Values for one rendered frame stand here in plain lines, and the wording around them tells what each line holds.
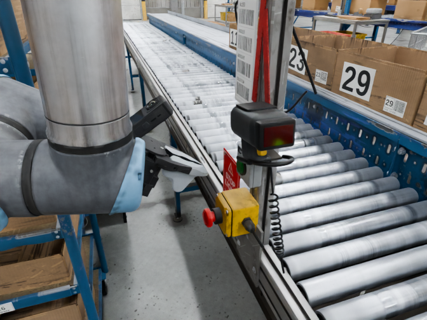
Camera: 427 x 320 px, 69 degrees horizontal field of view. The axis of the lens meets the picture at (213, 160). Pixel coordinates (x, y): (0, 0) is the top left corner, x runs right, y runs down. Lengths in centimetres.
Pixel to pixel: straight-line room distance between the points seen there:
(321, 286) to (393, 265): 17
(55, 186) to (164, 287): 130
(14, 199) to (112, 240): 154
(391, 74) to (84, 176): 100
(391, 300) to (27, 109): 68
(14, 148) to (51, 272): 63
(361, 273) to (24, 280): 82
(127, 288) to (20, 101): 129
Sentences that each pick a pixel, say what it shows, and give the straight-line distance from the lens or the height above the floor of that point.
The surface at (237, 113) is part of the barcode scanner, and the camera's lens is 50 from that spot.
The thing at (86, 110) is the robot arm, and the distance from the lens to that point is 32.
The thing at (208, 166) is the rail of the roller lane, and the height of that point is 74.
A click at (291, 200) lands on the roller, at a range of 88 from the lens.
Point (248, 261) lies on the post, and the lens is 76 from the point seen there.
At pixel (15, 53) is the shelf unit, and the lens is 68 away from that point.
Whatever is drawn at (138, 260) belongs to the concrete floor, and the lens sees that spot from 177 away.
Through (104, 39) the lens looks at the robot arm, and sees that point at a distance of 31.
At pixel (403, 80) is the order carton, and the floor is 101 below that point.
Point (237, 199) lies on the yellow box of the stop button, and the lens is 64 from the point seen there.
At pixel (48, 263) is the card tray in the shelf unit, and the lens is 97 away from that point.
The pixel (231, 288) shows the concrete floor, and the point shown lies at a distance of 161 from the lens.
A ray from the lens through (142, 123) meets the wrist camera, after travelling 49.
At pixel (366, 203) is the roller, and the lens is 94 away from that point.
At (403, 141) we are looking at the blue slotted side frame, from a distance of 107.
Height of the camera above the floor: 125
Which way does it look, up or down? 29 degrees down
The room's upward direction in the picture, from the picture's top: straight up
